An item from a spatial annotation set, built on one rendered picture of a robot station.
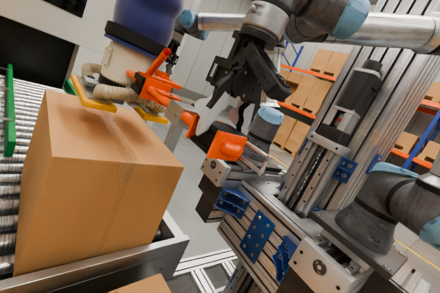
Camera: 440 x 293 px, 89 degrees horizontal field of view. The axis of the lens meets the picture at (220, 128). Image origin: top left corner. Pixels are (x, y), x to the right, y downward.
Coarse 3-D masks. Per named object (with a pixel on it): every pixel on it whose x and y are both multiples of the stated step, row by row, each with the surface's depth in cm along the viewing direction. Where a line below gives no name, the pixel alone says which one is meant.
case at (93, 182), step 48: (48, 96) 90; (48, 144) 61; (96, 144) 70; (144, 144) 86; (48, 192) 58; (96, 192) 65; (144, 192) 76; (48, 240) 63; (96, 240) 72; (144, 240) 85
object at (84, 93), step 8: (72, 80) 84; (80, 80) 83; (80, 88) 75; (88, 88) 78; (80, 96) 70; (88, 96) 69; (88, 104) 67; (96, 104) 68; (104, 104) 70; (112, 104) 74
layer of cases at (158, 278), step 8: (144, 280) 79; (152, 280) 80; (160, 280) 82; (120, 288) 73; (128, 288) 74; (136, 288) 75; (144, 288) 76; (152, 288) 77; (160, 288) 79; (168, 288) 80
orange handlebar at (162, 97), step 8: (128, 72) 76; (168, 80) 102; (152, 88) 61; (176, 88) 104; (160, 96) 56; (168, 96) 57; (176, 96) 61; (160, 104) 57; (184, 112) 48; (184, 120) 47; (224, 144) 38; (232, 144) 38; (224, 152) 38; (232, 152) 38; (240, 152) 39
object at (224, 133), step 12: (192, 120) 42; (216, 120) 45; (192, 132) 43; (216, 132) 38; (228, 132) 39; (204, 144) 41; (216, 144) 37; (240, 144) 41; (216, 156) 38; (228, 156) 40
